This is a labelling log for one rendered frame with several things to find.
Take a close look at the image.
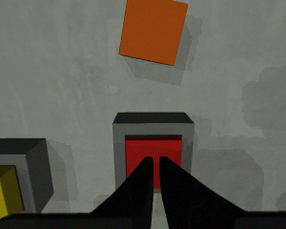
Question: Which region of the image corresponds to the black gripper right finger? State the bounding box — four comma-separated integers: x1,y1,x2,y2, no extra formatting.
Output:
159,156,286,229

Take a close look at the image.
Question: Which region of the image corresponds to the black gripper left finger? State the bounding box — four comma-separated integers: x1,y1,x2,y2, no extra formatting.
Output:
0,156,153,229

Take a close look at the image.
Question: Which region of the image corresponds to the red button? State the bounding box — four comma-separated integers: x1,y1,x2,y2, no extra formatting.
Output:
112,112,194,194

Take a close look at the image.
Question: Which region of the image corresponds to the orange-brown square block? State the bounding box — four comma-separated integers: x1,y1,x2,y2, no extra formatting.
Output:
119,0,188,66

